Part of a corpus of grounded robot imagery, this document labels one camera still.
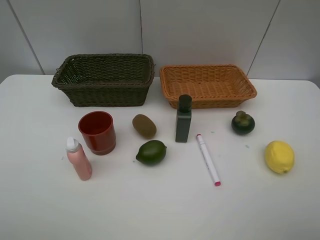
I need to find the dark green square bottle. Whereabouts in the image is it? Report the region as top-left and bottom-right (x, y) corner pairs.
(175, 94), (192, 143)

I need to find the green lime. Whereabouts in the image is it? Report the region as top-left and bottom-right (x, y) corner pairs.
(135, 140), (167, 166)

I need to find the white pink-capped marker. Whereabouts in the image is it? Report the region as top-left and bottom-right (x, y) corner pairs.
(196, 134), (221, 187)

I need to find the dark mangosteen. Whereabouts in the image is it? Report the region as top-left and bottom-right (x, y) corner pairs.
(231, 110), (255, 135)

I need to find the yellow lemon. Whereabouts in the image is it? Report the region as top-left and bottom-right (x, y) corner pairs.
(264, 140), (295, 175)

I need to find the brown kiwi fruit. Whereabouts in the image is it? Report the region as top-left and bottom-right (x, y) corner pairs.
(132, 114), (157, 139)

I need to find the orange wicker basket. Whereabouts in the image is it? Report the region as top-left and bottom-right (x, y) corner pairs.
(159, 64), (257, 109)

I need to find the red plastic cup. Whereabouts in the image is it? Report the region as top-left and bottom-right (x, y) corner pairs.
(78, 111), (116, 156)

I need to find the dark green wicker basket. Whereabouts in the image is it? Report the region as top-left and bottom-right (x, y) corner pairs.
(51, 53), (155, 107)

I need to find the pink spray bottle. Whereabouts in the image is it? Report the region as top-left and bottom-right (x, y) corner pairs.
(66, 137), (92, 181)

